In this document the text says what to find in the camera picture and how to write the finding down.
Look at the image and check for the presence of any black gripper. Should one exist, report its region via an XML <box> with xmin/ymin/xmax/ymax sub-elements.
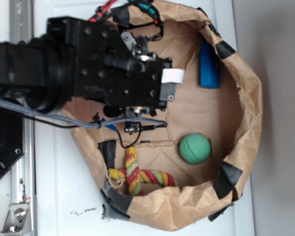
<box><xmin>46</xmin><ymin>17</ymin><xmax>184</xmax><ymax>117</ymax></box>

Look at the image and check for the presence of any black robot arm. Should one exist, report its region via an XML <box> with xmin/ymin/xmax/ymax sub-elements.
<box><xmin>0</xmin><ymin>17</ymin><xmax>184</xmax><ymax>117</ymax></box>

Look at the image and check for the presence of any blue plastic cylinder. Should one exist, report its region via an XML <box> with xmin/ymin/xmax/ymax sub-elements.
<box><xmin>200</xmin><ymin>41</ymin><xmax>219</xmax><ymax>89</ymax></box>

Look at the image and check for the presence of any green rubber ball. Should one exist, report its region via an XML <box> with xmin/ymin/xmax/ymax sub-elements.
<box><xmin>178</xmin><ymin>133</ymin><xmax>211</xmax><ymax>164</ymax></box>

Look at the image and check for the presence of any brown paper bag bin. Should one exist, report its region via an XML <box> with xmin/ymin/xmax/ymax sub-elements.
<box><xmin>71</xmin><ymin>0</ymin><xmax>263</xmax><ymax>231</ymax></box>

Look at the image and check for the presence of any grey braided cable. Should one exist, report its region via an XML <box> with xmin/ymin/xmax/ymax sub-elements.
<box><xmin>0</xmin><ymin>97</ymin><xmax>168</xmax><ymax>129</ymax></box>

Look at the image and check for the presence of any thin black wire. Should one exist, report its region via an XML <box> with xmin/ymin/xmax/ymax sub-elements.
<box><xmin>22</xmin><ymin>115</ymin><xmax>142</xmax><ymax>148</ymax></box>

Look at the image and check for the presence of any red black wire bundle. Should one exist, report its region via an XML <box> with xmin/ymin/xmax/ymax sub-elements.
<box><xmin>88</xmin><ymin>0</ymin><xmax>166</xmax><ymax>41</ymax></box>

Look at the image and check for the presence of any aluminium rail frame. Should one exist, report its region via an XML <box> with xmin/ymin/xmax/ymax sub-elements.
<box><xmin>9</xmin><ymin>0</ymin><xmax>37</xmax><ymax>236</ymax></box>

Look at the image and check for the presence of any colourful rope toy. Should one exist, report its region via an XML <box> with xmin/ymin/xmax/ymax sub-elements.
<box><xmin>108</xmin><ymin>147</ymin><xmax>178</xmax><ymax>196</ymax></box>

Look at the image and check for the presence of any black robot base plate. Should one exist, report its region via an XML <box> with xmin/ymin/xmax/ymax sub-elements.
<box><xmin>0</xmin><ymin>108</ymin><xmax>24</xmax><ymax>180</ymax></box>

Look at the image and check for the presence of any silver corner bracket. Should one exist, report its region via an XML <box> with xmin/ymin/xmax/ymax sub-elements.
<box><xmin>0</xmin><ymin>203</ymin><xmax>31</xmax><ymax>236</ymax></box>

